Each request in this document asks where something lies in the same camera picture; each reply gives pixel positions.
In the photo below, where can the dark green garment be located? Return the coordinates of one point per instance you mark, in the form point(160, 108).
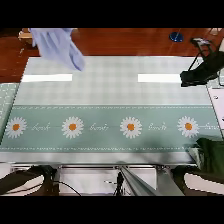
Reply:
point(212, 154)

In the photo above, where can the lavender garment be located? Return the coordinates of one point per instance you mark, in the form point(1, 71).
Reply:
point(56, 45)

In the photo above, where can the silver frame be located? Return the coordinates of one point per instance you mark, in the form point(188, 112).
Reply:
point(141, 187)

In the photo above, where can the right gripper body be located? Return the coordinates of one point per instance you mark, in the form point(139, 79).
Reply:
point(195, 77)

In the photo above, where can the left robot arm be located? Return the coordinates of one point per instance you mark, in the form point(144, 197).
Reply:
point(18, 182)

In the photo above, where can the blue round object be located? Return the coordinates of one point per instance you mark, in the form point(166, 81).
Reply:
point(176, 36)

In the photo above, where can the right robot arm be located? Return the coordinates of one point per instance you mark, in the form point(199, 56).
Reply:
point(203, 183)

